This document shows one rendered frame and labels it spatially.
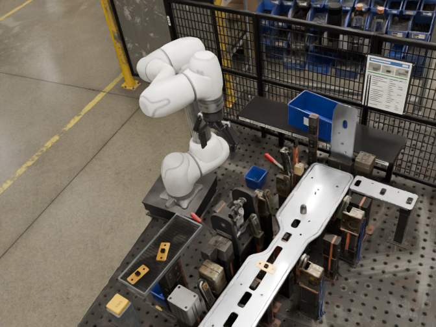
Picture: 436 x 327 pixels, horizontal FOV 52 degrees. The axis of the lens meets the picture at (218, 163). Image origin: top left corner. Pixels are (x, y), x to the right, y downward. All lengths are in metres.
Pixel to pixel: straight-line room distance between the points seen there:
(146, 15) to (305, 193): 2.73
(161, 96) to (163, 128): 2.89
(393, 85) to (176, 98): 1.23
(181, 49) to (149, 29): 2.44
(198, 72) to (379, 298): 1.33
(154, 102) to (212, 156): 0.98
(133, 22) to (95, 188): 1.64
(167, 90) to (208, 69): 0.15
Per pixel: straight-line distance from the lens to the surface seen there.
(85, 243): 3.55
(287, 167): 2.12
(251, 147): 2.87
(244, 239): 2.05
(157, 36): 4.45
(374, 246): 2.38
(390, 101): 2.39
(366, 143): 2.40
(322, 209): 2.11
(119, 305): 1.74
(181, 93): 1.44
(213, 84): 1.49
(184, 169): 2.29
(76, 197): 3.92
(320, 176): 2.25
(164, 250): 1.81
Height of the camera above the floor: 2.59
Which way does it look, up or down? 43 degrees down
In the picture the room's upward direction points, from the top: 9 degrees counter-clockwise
